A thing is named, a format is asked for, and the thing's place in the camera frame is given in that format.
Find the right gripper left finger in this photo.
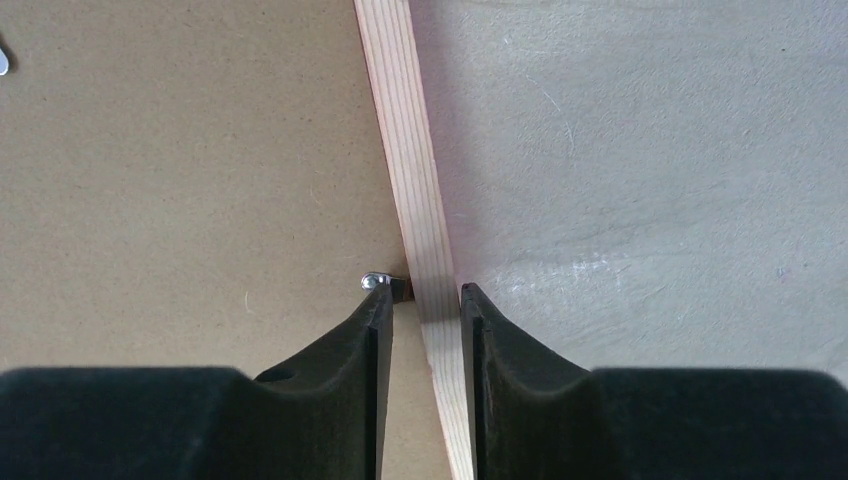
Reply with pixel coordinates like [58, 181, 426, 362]
[1, 286, 393, 479]

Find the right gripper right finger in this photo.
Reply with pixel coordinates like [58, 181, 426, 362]
[461, 283, 847, 479]

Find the brown cardboard backing board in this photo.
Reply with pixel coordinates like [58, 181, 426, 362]
[0, 0, 455, 480]

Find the pink wooden photo frame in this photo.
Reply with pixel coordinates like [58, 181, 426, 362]
[354, 0, 475, 479]

